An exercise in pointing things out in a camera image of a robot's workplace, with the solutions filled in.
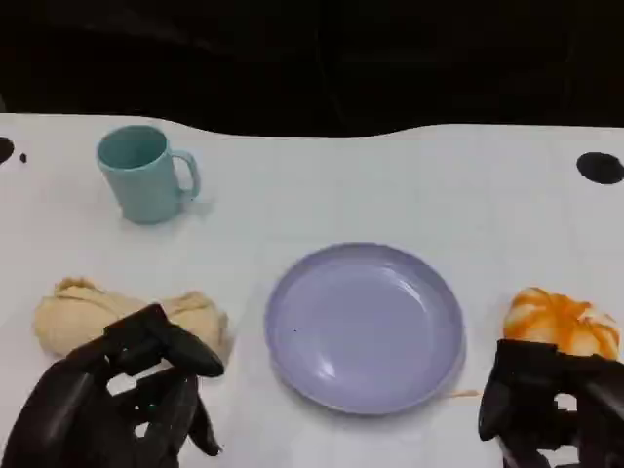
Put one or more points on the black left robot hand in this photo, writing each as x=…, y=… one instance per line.
x=58, y=414

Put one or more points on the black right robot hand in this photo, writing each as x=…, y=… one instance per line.
x=521, y=385

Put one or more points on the beige towel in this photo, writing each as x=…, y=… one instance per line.
x=63, y=322

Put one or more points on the orange and white bread roll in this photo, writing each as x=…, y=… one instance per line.
x=560, y=317

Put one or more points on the lilac plate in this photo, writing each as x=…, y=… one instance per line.
x=365, y=331

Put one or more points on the pale green mug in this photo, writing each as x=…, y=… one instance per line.
x=141, y=195

